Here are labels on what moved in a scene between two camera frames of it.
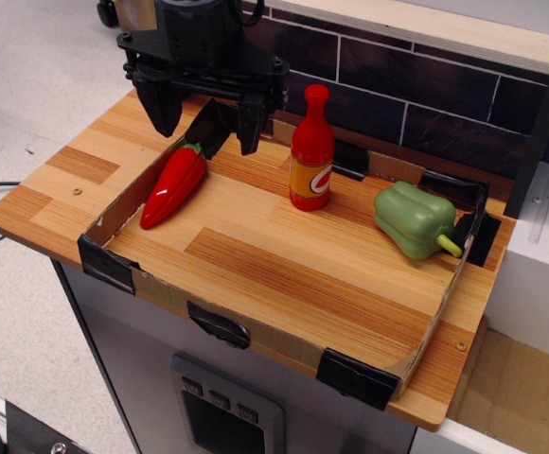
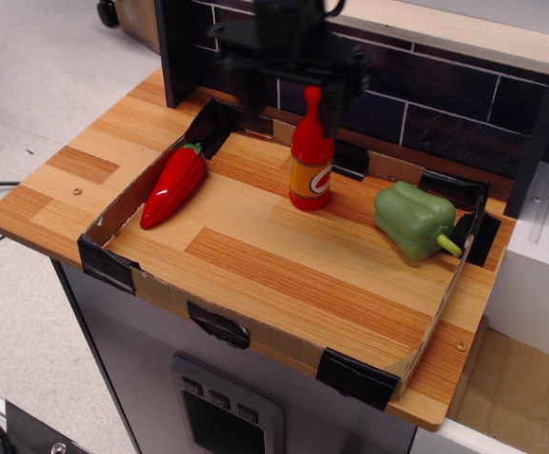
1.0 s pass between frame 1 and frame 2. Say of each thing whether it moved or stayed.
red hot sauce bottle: stayed
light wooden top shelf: stayed
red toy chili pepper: stayed
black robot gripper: moved
